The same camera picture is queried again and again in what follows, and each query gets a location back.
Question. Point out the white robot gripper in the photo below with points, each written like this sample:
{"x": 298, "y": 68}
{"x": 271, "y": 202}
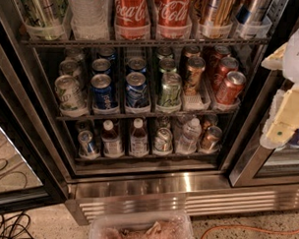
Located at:
{"x": 297, "y": 56}

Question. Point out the clear plastic water bottle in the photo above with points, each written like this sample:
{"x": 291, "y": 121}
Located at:
{"x": 89, "y": 20}

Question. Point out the copper can bottom shelf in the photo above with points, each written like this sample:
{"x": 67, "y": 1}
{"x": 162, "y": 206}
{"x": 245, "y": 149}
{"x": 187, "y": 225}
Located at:
{"x": 211, "y": 137}

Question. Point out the small water bottle bottom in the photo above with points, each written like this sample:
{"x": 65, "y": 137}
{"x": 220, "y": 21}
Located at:
{"x": 187, "y": 142}

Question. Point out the silver can bottom shelf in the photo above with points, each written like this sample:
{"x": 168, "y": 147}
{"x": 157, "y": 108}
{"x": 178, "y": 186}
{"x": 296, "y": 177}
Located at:
{"x": 163, "y": 141}

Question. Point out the stainless steel fridge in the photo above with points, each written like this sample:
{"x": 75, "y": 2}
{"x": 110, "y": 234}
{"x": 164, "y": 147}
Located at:
{"x": 234, "y": 179}

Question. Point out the brown tea bottle right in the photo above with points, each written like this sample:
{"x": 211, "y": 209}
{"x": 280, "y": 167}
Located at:
{"x": 139, "y": 138}

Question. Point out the brown tea bottle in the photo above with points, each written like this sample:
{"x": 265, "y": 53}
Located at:
{"x": 111, "y": 139}
{"x": 139, "y": 138}

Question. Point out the brown tea bottle left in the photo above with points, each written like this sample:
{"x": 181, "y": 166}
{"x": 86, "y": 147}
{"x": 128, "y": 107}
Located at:
{"x": 111, "y": 139}

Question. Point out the open glass fridge door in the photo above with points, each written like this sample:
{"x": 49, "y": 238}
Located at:
{"x": 13, "y": 152}

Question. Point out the red soda can front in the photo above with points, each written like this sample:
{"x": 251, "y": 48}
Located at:
{"x": 230, "y": 88}

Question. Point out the red soda can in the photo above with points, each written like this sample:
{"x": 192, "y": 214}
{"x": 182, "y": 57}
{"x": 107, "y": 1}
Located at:
{"x": 224, "y": 66}
{"x": 230, "y": 88}

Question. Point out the red soda can middle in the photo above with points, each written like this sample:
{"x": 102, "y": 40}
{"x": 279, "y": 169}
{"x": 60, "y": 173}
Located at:
{"x": 224, "y": 66}

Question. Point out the silver blue tall can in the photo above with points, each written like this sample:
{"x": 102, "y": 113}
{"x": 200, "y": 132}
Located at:
{"x": 250, "y": 17}

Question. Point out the gold brown can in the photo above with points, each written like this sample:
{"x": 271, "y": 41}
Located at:
{"x": 195, "y": 68}

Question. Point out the gold striped tall can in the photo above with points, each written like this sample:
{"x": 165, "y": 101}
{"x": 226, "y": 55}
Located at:
{"x": 212, "y": 18}

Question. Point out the green silver soda can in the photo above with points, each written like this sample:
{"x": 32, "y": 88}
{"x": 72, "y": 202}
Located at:
{"x": 169, "y": 98}

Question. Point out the red Coca-Cola can right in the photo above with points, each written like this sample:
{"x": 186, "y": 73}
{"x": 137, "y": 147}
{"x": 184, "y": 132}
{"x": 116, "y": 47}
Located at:
{"x": 172, "y": 19}

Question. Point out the red coca-cola can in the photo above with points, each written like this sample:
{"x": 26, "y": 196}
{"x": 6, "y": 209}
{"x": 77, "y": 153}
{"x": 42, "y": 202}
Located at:
{"x": 131, "y": 19}
{"x": 172, "y": 19}

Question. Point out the blue soda can front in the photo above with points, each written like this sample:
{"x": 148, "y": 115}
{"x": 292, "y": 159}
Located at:
{"x": 137, "y": 91}

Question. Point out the red Coca-Cola can left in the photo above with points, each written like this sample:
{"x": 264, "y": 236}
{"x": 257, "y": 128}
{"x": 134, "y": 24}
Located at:
{"x": 131, "y": 19}

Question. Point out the blue Pepsi can front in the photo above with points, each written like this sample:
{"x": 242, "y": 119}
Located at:
{"x": 103, "y": 92}

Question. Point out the clear plastic storage bin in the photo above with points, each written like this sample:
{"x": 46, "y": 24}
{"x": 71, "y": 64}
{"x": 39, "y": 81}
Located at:
{"x": 165, "y": 224}

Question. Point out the small blue can bottom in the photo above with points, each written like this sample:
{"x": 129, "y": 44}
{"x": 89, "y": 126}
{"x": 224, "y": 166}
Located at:
{"x": 87, "y": 143}

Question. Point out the white green soda can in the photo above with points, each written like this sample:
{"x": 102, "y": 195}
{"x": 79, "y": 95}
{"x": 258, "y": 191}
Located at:
{"x": 72, "y": 100}

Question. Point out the green patterned tall can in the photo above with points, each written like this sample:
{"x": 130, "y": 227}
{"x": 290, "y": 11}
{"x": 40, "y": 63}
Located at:
{"x": 45, "y": 17}

